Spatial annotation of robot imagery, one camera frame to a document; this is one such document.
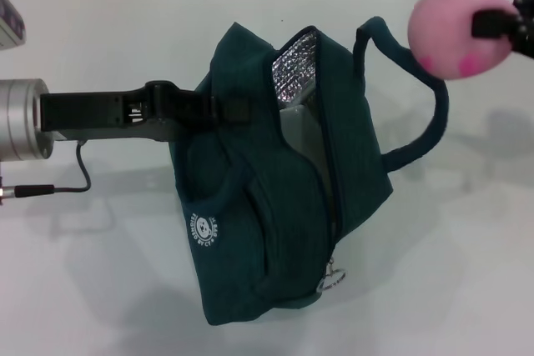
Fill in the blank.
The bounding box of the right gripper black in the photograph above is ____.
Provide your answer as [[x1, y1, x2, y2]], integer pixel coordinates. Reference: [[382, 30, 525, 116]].
[[472, 0, 534, 61]]

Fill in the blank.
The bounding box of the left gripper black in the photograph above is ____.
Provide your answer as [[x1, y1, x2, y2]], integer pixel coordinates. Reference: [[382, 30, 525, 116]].
[[40, 79, 180, 143]]

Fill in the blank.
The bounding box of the pink toy peach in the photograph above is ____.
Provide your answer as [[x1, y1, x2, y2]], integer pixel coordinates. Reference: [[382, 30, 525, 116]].
[[407, 0, 518, 81]]

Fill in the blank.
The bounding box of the clear food container blue rim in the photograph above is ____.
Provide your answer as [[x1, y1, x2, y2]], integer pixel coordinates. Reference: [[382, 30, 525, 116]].
[[278, 105, 329, 158]]

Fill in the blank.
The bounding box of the dark teal lunch bag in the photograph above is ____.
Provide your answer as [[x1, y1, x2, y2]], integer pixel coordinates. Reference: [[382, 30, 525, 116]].
[[169, 16, 451, 326]]

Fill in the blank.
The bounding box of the left arm dark cable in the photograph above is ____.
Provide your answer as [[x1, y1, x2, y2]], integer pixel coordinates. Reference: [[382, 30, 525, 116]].
[[0, 138, 92, 207]]

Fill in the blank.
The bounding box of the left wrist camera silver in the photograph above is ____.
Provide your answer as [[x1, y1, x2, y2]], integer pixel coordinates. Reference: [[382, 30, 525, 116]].
[[0, 0, 27, 52]]

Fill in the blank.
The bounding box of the silver zipper key ring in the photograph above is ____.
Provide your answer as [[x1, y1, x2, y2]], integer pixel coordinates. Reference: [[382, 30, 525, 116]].
[[316, 266, 347, 293]]

